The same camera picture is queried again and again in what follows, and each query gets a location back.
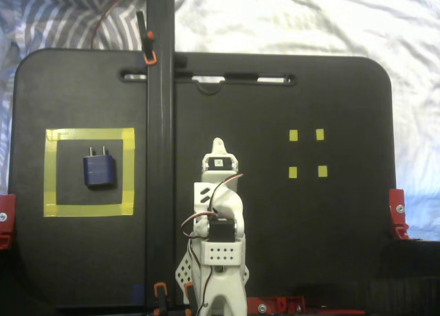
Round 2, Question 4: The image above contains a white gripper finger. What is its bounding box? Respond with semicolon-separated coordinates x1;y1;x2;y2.
201;137;240;162

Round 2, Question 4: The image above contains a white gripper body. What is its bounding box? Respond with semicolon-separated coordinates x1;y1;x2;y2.
192;156;241;207

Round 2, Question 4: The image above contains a blue and white charger block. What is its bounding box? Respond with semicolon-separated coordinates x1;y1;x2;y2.
82;146;118;190

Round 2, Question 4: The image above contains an orange and black spring clamp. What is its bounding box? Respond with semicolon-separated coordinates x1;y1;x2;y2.
153;282;170;316
184;282;196;314
135;10;188;69

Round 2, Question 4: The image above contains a white grey patterned bedsheet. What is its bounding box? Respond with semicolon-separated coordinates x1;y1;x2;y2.
0;0;440;241

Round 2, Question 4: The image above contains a yellow tape square outline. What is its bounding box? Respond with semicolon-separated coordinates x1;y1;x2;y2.
43;126;135;218

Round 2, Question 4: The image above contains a black backdrop board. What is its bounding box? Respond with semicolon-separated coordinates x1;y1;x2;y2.
0;240;440;316

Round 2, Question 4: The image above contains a red white servo cable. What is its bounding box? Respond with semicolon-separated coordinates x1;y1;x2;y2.
181;173;244;242

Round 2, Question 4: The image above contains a black flat rail bar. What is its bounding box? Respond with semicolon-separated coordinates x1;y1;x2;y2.
144;0;177;310

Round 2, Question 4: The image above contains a red post base bracket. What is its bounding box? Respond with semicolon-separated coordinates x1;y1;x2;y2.
246;295;307;314

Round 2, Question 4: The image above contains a thin red cable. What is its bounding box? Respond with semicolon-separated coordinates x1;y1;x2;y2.
89;0;147;49

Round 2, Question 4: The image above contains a red corner bracket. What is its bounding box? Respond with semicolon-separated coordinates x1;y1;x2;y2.
388;188;410;240
0;193;17;251

